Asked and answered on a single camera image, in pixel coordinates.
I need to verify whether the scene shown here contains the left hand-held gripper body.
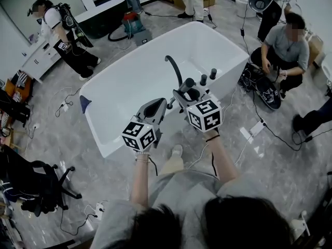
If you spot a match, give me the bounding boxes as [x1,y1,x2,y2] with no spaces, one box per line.
[121,114,164,151]

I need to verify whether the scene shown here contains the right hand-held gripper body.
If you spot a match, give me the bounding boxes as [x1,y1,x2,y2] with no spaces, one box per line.
[181,93,223,137]

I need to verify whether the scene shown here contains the black handheld shower wand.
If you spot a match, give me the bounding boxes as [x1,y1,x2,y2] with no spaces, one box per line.
[178,77,197,94]

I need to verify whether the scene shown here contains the person's right forearm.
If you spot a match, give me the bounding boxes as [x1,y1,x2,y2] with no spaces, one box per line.
[206,133,239,183]

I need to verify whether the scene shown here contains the person's left forearm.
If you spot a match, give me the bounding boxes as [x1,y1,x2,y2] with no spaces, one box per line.
[129,151,151,207]

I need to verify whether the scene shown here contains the white bathtub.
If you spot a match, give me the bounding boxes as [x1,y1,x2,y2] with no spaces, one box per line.
[79,21,250,159]

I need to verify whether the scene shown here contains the black curved faucet spout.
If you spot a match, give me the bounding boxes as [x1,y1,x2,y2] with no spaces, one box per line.
[164,55,184,88]

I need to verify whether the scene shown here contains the person's beige trousers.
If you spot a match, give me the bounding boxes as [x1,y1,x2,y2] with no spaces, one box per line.
[160,153,185,176]

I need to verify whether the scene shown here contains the dark blue cloth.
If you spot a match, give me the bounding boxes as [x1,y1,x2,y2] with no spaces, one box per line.
[79,94,93,114]

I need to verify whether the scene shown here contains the black backpack rig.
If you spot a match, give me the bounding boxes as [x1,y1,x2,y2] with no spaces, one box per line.
[238,62,282,111]

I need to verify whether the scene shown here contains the grey floor plate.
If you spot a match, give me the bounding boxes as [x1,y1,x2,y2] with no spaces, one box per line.
[134,31,153,46]

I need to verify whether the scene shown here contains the person's grey shirt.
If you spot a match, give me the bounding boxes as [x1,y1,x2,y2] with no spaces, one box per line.
[90,171,294,249]

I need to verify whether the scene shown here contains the red green vacuum cleaner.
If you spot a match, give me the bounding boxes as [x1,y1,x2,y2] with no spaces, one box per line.
[121,11,146,34]

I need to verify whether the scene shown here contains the black office chair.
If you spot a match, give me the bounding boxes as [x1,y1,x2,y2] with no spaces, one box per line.
[0,145,82,217]

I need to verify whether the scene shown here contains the white cabinet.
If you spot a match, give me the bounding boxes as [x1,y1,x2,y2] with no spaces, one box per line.
[20,36,64,84]

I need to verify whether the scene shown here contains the tall cardboard box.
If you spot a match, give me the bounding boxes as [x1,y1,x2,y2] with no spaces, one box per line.
[307,34,325,67]

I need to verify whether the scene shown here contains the striped cloth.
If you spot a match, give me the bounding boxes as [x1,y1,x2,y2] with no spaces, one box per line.
[15,71,28,88]

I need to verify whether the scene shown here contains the white toilet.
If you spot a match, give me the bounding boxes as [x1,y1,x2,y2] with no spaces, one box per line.
[321,58,332,88]

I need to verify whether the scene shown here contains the orange crate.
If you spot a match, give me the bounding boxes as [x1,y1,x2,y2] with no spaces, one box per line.
[5,73,34,105]

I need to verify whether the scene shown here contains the white plastic stand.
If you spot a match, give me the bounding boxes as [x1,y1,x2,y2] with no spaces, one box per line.
[290,210,312,238]

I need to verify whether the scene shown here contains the dark wooden shelf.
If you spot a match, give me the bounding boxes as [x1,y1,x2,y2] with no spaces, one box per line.
[293,190,332,249]

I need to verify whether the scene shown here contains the black power cable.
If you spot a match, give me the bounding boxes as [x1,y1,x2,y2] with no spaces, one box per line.
[253,92,314,151]

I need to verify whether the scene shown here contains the black vacuum hose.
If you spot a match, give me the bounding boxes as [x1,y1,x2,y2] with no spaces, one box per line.
[107,27,133,43]

